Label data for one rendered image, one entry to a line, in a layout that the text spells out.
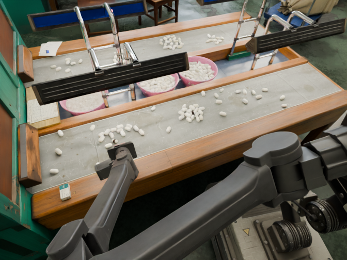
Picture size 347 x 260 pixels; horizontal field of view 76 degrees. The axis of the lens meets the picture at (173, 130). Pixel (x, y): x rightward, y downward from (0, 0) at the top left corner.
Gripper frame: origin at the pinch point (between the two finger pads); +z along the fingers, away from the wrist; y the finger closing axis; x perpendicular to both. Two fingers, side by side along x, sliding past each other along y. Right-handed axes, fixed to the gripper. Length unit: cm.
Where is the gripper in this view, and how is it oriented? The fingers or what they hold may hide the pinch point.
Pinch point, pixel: (120, 147)
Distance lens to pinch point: 97.6
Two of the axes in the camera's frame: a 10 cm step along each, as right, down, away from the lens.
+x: 2.2, 9.4, 2.5
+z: -3.1, -1.8, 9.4
